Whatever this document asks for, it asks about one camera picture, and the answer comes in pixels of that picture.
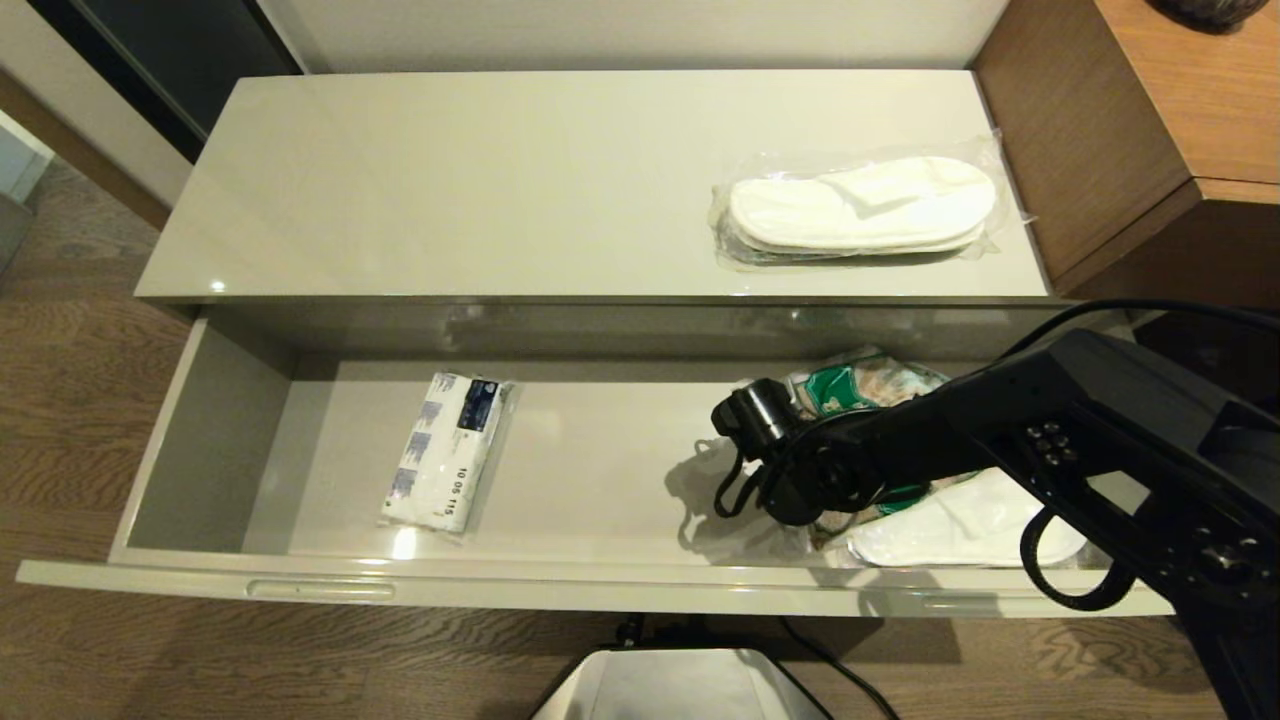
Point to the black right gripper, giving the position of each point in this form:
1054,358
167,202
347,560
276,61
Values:
830,470

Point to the green brown snack bag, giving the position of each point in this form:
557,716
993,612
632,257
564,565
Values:
850,387

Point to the glossy white cabinet drawer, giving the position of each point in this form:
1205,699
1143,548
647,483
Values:
600,480

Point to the white slippers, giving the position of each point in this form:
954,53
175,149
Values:
860,210
960,530

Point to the silver and black robot base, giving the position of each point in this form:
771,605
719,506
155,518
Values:
680,690

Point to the white blue tissue pack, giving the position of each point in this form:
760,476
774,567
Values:
445,460

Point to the glossy white low cabinet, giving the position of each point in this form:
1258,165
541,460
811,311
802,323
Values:
500,180

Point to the brown wooden side cabinet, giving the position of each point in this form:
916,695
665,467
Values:
1100,120

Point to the dark round vase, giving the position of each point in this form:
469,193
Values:
1210,8

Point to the dark glass door panel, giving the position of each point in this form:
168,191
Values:
170,60

